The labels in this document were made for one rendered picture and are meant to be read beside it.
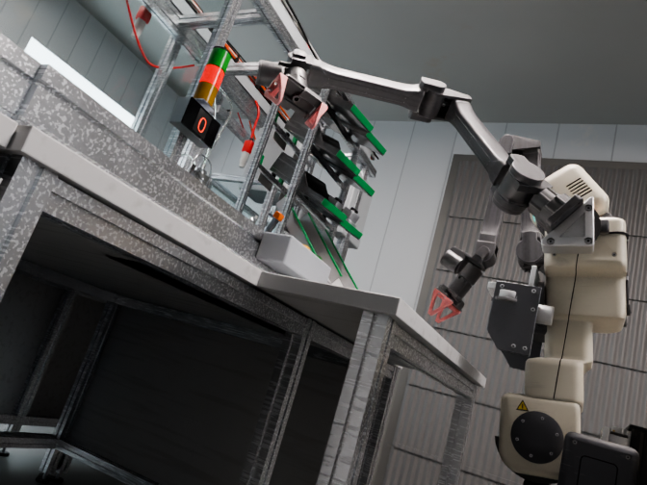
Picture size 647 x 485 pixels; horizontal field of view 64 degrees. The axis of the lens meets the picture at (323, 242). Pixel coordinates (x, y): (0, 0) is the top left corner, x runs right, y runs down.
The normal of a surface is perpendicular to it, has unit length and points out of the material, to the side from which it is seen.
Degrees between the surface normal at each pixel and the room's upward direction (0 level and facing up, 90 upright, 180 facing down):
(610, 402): 90
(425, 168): 90
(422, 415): 90
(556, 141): 90
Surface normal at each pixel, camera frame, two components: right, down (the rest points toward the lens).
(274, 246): -0.39, -0.36
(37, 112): 0.88, 0.14
